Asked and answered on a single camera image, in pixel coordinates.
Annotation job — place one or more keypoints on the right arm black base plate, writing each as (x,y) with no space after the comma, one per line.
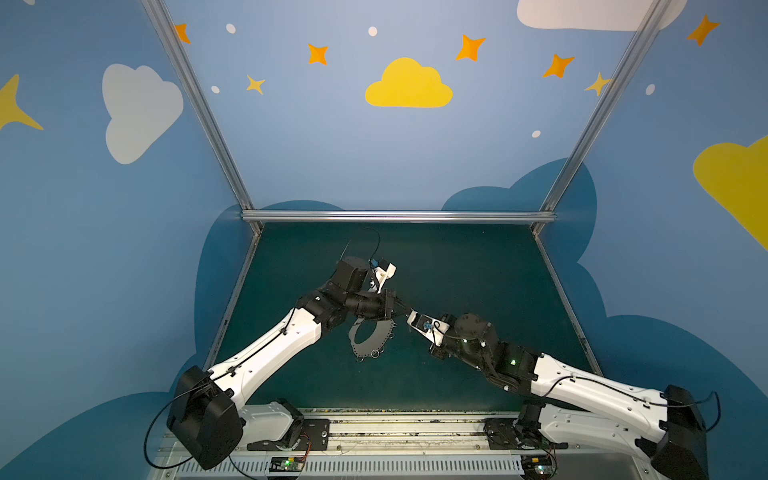
(515,434)

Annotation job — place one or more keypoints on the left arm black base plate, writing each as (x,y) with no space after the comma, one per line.
(314,434)

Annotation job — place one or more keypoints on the green circuit board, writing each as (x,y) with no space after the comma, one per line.
(286,465)
(537,467)

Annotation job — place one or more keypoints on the green table mat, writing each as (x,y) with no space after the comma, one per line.
(494,271)

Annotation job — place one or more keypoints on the aluminium frame left post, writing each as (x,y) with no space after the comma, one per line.
(161,20)

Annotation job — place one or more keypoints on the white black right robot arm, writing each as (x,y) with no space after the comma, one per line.
(564,405)

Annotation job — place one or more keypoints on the left green circuit board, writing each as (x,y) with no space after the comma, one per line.
(286,465)

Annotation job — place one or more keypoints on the aluminium frame right post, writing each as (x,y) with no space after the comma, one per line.
(641,42)

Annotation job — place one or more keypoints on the aluminium frame post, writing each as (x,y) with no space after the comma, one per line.
(161,20)
(641,42)

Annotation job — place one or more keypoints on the right green circuit board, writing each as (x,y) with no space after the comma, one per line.
(537,467)

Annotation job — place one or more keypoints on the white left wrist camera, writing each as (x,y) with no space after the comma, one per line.
(381,272)

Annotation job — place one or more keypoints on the grey ring-shaped metal plate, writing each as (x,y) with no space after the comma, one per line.
(374,345)

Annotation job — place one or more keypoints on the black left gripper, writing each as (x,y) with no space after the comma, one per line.
(388,304)

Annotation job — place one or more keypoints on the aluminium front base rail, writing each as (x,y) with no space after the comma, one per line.
(402,445)

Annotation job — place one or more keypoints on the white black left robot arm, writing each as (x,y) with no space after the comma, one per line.
(205,414)

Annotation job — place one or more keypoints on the aluminium frame back rail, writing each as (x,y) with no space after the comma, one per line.
(447,217)

